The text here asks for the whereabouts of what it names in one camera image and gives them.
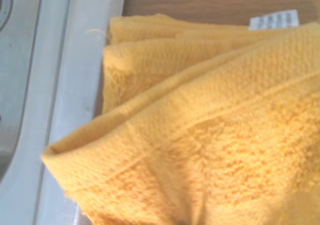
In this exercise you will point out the yellow terry towel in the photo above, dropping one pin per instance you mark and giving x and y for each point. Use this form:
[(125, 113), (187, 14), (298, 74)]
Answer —
[(200, 140)]

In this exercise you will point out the stainless steel double sink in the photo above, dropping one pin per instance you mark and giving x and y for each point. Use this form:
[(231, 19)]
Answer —
[(25, 85)]

